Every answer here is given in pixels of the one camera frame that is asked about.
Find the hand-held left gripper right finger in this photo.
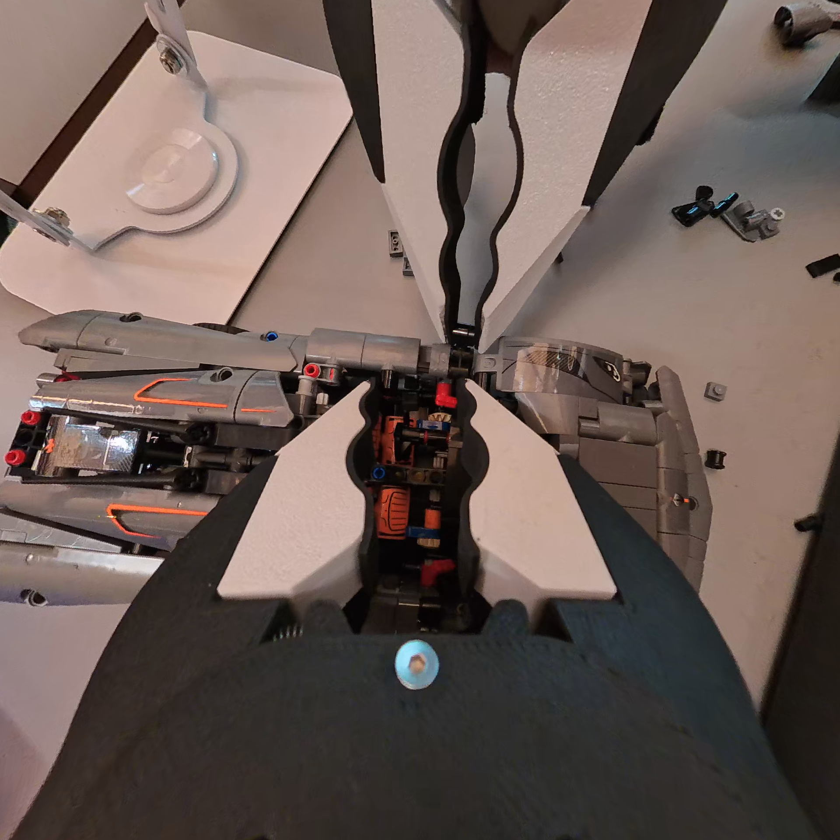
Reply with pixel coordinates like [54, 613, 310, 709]
[459, 379, 624, 611]

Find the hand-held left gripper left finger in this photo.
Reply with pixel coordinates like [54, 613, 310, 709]
[217, 379, 376, 614]

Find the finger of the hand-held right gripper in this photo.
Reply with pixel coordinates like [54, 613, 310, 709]
[478, 0, 654, 343]
[371, 0, 487, 342]

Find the grey toy brick car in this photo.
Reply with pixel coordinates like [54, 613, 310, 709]
[0, 308, 715, 634]

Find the white lamp base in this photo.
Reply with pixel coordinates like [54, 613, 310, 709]
[0, 0, 355, 317]

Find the black brick connector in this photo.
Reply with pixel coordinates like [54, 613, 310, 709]
[671, 185, 737, 228]

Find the light grey brick connector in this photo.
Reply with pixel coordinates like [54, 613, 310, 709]
[722, 200, 785, 242]

